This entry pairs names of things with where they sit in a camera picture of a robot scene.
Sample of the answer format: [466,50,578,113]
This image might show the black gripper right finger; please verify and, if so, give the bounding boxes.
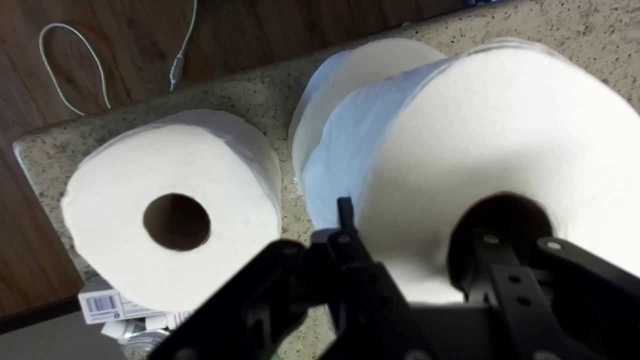
[448,229,640,360]

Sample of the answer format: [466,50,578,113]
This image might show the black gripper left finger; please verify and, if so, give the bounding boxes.
[148,196,435,360]

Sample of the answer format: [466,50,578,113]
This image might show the white tissue roll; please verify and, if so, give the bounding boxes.
[299,38,640,307]
[287,36,446,177]
[60,109,284,314]

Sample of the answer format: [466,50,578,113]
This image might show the crumpled clear wrapper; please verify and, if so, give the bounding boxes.
[97,312,182,353]

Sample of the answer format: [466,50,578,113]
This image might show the white toothpaste box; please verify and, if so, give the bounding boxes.
[77,286,158,328]

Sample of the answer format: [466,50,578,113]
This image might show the white power cable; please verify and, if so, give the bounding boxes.
[166,0,202,92]
[37,23,112,119]

